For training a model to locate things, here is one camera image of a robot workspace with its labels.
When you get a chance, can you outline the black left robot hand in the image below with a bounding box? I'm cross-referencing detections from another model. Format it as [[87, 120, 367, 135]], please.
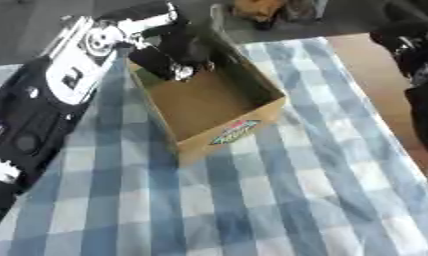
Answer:
[[95, 0, 218, 83]]

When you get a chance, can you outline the brown bag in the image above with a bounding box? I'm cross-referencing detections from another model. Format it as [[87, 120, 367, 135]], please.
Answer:
[[229, 0, 291, 32]]

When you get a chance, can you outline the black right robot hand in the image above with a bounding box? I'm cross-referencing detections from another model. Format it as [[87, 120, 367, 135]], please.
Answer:
[[368, 19, 428, 86]]

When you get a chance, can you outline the tan cardboard box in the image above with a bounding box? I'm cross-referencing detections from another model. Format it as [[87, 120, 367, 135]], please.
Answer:
[[124, 3, 290, 167]]

